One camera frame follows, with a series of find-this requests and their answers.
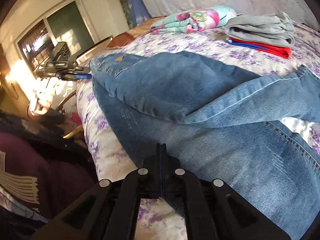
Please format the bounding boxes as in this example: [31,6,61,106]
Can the blue patterned cloth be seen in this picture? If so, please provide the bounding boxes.
[127,0,151,27]

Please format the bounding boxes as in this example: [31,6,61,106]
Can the folded teal floral blanket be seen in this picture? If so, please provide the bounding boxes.
[151,5,237,34]

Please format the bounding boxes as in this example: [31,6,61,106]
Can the folded grey sweatpants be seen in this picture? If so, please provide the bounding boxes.
[225,12,295,48]

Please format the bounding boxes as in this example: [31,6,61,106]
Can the window with white frame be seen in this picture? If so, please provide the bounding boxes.
[15,0,99,72]

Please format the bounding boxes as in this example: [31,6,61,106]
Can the folded red blue garment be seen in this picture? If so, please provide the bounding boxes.
[226,37,292,59]

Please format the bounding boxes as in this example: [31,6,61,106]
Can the blue denim jeans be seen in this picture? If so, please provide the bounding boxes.
[89,51,319,239]

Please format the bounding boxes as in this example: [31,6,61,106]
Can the brown patterned pillow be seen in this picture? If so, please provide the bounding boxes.
[106,16,165,50]

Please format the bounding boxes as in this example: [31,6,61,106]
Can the purple floral bed quilt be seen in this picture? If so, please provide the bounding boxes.
[75,19,320,240]

